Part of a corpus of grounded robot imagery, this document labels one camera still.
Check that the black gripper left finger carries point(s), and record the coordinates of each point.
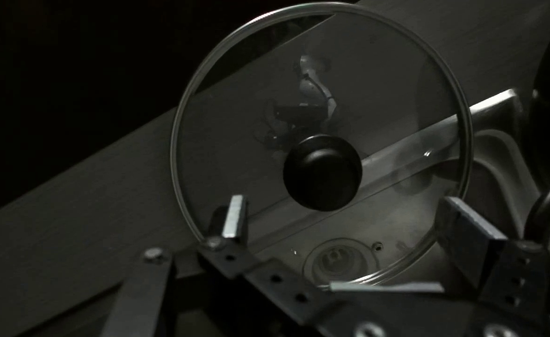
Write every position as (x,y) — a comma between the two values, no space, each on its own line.
(234,218)

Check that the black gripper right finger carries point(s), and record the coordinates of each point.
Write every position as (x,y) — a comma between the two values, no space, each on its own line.
(474,241)

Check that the round glass lid black knob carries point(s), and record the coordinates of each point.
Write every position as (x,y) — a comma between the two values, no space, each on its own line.
(322,173)

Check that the double basin kitchen sink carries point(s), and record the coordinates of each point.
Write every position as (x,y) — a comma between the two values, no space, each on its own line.
(500,162)

